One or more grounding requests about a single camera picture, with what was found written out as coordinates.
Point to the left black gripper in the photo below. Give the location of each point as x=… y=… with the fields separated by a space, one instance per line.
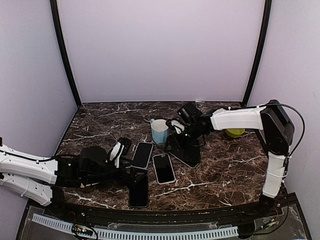
x=123 y=181

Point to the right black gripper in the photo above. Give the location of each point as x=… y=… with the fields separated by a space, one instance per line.
x=171 y=139

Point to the black phone case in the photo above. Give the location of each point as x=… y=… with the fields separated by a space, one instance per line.
x=130 y=205

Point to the black screen smartphone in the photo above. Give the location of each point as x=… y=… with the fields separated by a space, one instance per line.
x=142 y=153

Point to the pink phone case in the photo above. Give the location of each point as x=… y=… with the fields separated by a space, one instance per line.
x=156 y=175

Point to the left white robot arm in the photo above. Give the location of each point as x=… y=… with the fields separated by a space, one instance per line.
x=42 y=178

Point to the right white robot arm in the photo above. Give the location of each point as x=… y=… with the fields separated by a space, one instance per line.
x=270 y=118

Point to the blue ceramic mug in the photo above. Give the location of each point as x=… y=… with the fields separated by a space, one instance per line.
x=160 y=131

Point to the beige round plate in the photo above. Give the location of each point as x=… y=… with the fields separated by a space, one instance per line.
x=83 y=186

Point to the lime green bowl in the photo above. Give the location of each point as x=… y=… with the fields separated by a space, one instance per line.
x=234 y=132

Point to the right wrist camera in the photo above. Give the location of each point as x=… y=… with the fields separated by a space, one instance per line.
x=188 y=114

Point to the black front rail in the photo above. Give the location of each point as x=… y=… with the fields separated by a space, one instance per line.
x=102 y=216

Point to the right black frame post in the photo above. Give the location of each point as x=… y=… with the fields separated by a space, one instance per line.
x=258 y=53

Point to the black frame post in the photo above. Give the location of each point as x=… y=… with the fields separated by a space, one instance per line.
x=63 y=51
x=258 y=53

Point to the white slotted cable duct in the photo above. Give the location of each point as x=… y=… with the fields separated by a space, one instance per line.
x=119 y=231

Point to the left black frame post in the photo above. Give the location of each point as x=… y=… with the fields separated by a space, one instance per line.
x=63 y=51

